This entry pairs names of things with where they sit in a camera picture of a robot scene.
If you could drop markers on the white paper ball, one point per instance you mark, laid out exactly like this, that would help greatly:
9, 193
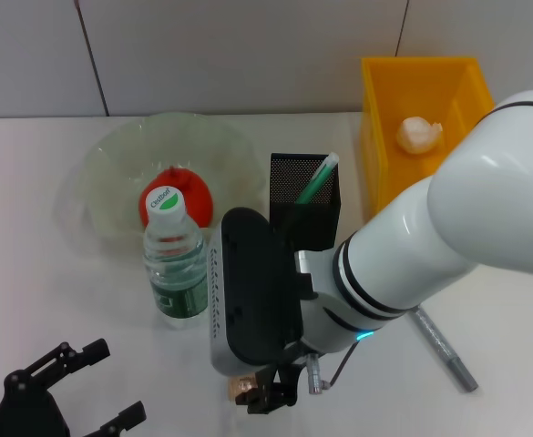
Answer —
416, 134

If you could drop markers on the beige eraser with barcode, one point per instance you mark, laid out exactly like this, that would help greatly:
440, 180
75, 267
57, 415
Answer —
241, 389

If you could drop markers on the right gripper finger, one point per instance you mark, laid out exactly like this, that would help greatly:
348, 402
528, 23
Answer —
262, 403
262, 378

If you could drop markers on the black mesh pen holder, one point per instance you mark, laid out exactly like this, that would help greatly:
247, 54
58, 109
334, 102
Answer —
320, 218

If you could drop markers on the yellow plastic bin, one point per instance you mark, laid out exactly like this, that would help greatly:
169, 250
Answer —
384, 91

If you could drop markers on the grey marker pen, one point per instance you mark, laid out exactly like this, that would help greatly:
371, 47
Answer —
443, 348

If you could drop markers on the green utility knife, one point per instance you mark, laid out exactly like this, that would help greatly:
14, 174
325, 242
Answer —
318, 179

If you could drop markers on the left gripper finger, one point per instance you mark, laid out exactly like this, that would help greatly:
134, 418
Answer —
70, 357
120, 419

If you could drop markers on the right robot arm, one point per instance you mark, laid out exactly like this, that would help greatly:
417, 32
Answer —
407, 255

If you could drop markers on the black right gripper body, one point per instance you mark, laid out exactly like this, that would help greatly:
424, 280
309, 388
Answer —
289, 378

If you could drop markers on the green glass fruit plate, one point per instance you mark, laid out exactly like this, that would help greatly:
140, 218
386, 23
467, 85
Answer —
111, 150

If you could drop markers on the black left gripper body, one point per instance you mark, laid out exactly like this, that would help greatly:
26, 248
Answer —
20, 409

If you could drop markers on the clear plastic water bottle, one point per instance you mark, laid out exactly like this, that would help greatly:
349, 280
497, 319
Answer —
179, 282

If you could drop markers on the red-orange fruit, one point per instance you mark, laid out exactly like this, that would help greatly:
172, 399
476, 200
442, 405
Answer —
197, 196

